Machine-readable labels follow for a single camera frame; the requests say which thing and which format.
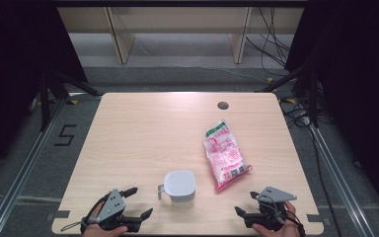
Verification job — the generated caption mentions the person's left hand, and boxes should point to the person's left hand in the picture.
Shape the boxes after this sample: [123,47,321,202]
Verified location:
[82,200,129,237]

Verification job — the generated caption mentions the grey cord loop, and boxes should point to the grey cord loop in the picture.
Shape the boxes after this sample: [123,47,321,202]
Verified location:
[59,220,87,233]

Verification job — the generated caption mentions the person's right hand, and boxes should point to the person's right hand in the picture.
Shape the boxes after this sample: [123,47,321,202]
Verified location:
[252,200,302,237]

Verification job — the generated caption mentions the black metal stand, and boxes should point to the black metal stand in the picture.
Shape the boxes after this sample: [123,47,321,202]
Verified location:
[38,69,104,132]
[256,61,321,128]

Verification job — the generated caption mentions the aluminium floor rail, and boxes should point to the aluminium floor rail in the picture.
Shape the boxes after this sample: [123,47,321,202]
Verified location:
[0,98,65,237]
[308,123,377,237]

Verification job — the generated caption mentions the black curtain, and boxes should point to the black curtain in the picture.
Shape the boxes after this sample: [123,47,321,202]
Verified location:
[0,0,89,187]
[284,0,379,226]

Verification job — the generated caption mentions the pink and white food bag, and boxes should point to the pink and white food bag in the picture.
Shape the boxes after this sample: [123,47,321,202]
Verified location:
[203,118,254,193]

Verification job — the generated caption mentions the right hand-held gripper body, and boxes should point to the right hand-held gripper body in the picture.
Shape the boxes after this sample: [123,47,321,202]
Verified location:
[243,186,298,232]

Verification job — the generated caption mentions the light wooden shelf unit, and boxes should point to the light wooden shelf unit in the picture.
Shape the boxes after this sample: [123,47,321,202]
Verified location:
[56,6,306,65]

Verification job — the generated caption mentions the bundle of black cables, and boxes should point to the bundle of black cables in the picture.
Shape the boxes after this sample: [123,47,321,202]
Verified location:
[245,6,298,77]

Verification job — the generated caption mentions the clear container with white lid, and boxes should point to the clear container with white lid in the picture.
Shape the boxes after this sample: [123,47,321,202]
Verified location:
[157,170,197,208]

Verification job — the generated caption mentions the thin black floor cable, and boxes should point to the thin black floor cable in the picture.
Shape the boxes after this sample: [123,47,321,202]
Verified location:
[309,126,344,237]

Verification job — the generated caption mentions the right hand-held gripper black cable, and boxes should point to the right hand-held gripper black cable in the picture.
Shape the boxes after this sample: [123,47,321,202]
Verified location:
[286,209,307,237]

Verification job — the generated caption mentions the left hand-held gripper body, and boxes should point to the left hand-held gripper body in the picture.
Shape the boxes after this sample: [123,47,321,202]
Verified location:
[80,188,142,233]

